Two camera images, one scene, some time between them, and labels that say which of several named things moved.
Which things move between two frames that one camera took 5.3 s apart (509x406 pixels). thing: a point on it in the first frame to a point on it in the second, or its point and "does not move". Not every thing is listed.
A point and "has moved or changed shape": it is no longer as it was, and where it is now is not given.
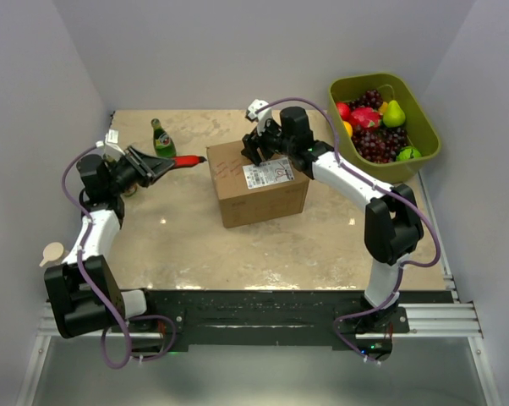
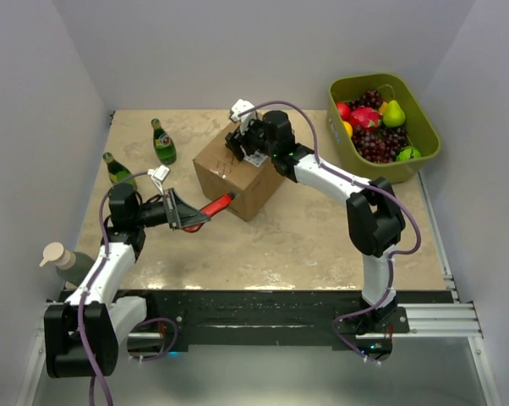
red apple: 344,110 does not move
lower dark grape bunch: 379,145 does not move
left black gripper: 148,168 to 181,214
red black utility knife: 187,161 to 211,209
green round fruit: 408,153 does not move
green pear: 394,116 does not move
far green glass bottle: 163,143 does not move
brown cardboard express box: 249,193 has moved or changed shape
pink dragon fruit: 365,117 does not move
